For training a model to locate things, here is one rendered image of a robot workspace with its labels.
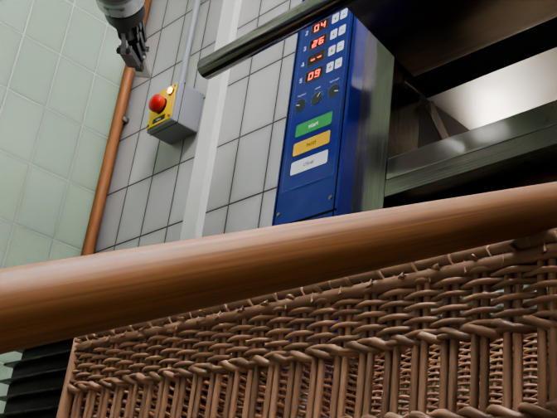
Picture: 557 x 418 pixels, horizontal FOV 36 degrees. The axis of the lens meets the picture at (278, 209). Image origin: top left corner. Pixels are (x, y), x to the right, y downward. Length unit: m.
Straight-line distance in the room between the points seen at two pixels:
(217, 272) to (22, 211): 1.66
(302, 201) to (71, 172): 0.79
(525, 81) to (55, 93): 1.13
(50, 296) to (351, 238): 0.15
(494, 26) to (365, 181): 0.31
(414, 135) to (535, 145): 0.31
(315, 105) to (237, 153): 0.25
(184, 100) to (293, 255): 1.52
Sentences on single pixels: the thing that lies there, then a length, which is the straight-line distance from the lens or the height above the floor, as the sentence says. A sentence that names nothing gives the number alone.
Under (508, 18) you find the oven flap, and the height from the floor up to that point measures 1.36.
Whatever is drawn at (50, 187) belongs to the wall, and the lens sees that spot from 2.06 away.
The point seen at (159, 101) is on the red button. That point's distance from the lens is 1.88.
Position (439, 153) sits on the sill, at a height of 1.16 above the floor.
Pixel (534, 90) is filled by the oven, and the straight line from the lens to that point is 1.52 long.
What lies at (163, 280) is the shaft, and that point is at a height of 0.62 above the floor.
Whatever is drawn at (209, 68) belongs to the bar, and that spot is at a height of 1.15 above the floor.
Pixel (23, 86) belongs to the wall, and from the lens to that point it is 2.10.
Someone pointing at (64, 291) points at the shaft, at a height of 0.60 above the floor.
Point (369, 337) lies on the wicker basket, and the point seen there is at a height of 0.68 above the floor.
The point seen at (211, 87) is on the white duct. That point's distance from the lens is 1.88.
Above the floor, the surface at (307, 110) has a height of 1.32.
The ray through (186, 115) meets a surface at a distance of 1.88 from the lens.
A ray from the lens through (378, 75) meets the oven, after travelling 1.51.
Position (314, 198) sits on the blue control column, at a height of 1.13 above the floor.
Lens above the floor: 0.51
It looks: 25 degrees up
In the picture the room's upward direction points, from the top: 8 degrees clockwise
